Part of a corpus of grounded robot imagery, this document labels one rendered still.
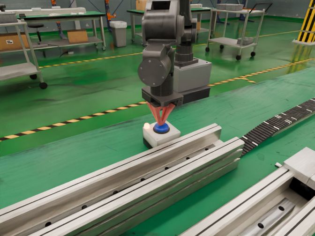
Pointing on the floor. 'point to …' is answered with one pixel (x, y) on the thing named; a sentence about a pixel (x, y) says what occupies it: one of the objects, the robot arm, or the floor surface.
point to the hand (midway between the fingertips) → (161, 122)
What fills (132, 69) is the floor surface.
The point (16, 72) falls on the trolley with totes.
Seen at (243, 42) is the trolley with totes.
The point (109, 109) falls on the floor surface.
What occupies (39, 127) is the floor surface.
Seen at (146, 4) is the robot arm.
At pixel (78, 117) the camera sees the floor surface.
